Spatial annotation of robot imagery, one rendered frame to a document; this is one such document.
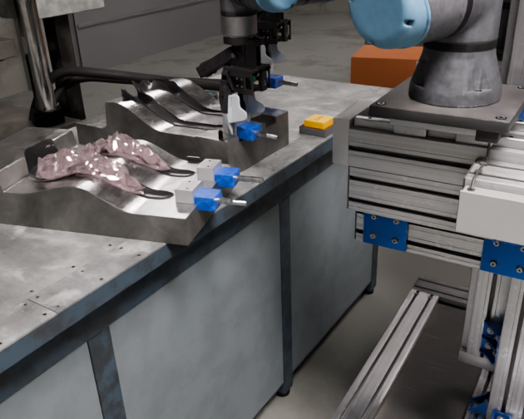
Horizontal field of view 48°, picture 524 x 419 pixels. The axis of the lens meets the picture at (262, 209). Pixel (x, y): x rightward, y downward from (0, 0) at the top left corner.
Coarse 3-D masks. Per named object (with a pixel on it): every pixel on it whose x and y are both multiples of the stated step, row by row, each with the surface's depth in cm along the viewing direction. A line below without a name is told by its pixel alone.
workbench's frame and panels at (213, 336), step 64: (256, 192) 129; (320, 192) 169; (192, 256) 123; (256, 256) 146; (320, 256) 179; (64, 320) 90; (128, 320) 111; (192, 320) 128; (256, 320) 153; (320, 320) 190; (0, 384) 89; (64, 384) 100; (128, 384) 115; (192, 384) 134; (256, 384) 161
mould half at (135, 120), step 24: (120, 96) 148; (168, 96) 151; (192, 96) 155; (96, 120) 155; (120, 120) 144; (144, 120) 140; (192, 120) 145; (216, 120) 143; (288, 120) 148; (168, 144) 138; (192, 144) 134; (216, 144) 130; (240, 144) 132; (264, 144) 141; (288, 144) 150; (240, 168) 134
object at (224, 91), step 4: (220, 80) 125; (224, 80) 125; (220, 84) 125; (224, 84) 125; (220, 88) 125; (224, 88) 125; (228, 88) 126; (220, 92) 126; (224, 92) 125; (228, 92) 126; (220, 96) 126; (224, 96) 125; (228, 96) 126; (220, 100) 126; (224, 100) 126; (220, 104) 127; (224, 104) 127; (220, 108) 127; (224, 108) 127; (224, 112) 128
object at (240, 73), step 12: (240, 48) 124; (252, 48) 121; (240, 60) 124; (252, 60) 122; (228, 72) 125; (240, 72) 123; (252, 72) 121; (264, 72) 126; (228, 84) 125; (240, 84) 125; (252, 84) 122; (264, 84) 127
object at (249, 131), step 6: (246, 120) 133; (234, 126) 131; (240, 126) 130; (246, 126) 130; (252, 126) 130; (258, 126) 131; (228, 132) 132; (234, 132) 131; (240, 132) 131; (246, 132) 130; (252, 132) 129; (258, 132) 130; (264, 132) 129; (240, 138) 131; (246, 138) 130; (252, 138) 130; (270, 138) 129; (276, 138) 128
